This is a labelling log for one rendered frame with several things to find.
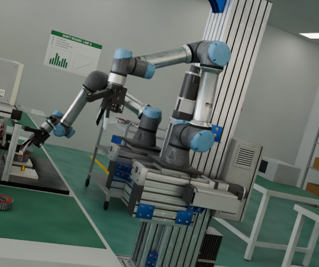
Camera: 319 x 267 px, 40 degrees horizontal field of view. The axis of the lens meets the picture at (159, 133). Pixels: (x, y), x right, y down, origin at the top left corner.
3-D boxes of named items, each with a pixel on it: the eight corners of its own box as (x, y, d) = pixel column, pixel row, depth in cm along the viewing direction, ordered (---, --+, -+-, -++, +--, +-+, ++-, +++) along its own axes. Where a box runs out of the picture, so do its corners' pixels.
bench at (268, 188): (211, 201, 669) (226, 154, 662) (312, 269, 470) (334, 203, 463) (159, 192, 631) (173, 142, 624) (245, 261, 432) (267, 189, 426)
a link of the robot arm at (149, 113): (137, 126, 269) (143, 105, 267) (140, 125, 282) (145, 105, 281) (156, 131, 268) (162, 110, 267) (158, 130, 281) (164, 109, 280)
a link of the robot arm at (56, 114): (65, 116, 288) (55, 107, 288) (53, 128, 287) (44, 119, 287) (67, 118, 296) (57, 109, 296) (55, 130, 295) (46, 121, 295)
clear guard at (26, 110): (49, 122, 274) (51, 113, 273) (55, 129, 252) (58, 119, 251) (-6, 110, 260) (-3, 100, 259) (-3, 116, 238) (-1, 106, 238)
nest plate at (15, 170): (34, 171, 240) (34, 169, 240) (37, 179, 227) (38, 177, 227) (6, 166, 234) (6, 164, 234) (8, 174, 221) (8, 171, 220)
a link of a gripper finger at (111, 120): (117, 130, 184) (119, 111, 188) (104, 127, 182) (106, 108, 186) (115, 133, 187) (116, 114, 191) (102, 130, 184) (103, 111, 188)
